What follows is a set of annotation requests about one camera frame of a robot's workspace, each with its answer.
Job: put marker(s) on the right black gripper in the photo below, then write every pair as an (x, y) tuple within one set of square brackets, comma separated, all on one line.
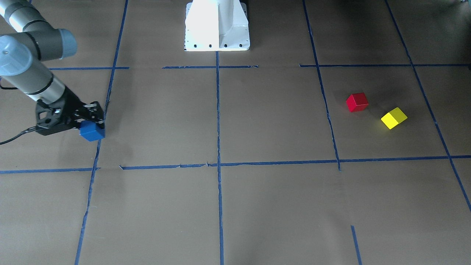
[(70, 103)]

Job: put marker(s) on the blue cube block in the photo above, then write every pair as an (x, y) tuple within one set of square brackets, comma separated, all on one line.
[(91, 131)]

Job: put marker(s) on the red cube block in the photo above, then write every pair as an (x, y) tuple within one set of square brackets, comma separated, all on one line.
[(357, 102)]

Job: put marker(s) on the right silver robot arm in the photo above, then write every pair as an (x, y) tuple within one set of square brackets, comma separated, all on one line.
[(22, 58)]

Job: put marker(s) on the yellow cube block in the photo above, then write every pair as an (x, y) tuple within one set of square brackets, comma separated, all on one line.
[(393, 118)]

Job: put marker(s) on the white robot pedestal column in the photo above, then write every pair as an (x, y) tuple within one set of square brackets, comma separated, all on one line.
[(216, 25)]

